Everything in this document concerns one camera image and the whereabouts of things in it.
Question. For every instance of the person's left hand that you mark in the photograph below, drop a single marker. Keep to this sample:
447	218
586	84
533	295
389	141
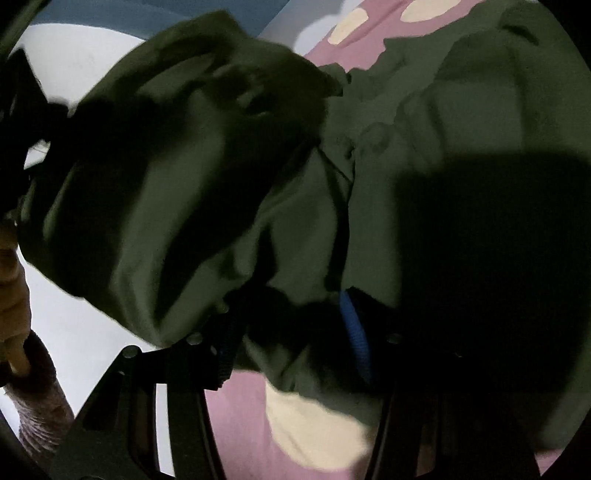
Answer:
14	300

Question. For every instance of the pink bed sheet cream dots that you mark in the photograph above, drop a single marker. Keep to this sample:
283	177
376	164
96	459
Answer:
240	424

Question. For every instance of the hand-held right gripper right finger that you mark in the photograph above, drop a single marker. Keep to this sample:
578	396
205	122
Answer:
355	332

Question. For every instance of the olive green zip jacket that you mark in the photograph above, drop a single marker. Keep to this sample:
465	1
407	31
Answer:
286	184

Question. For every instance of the blue cloth wall hanging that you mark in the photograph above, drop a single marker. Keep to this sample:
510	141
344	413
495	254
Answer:
138	14

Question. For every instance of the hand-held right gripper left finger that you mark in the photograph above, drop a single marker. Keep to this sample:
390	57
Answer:
198	364

